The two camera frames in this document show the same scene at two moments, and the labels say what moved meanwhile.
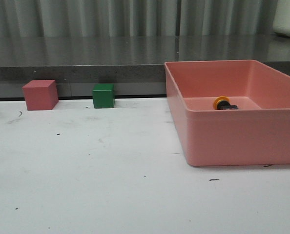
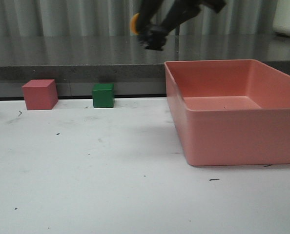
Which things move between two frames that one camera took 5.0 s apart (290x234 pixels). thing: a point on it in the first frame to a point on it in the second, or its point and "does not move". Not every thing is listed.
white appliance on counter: (287, 18) does not move
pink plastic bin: (265, 129) does not move
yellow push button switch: (223, 103) to (153, 37)
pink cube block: (41, 94) does not move
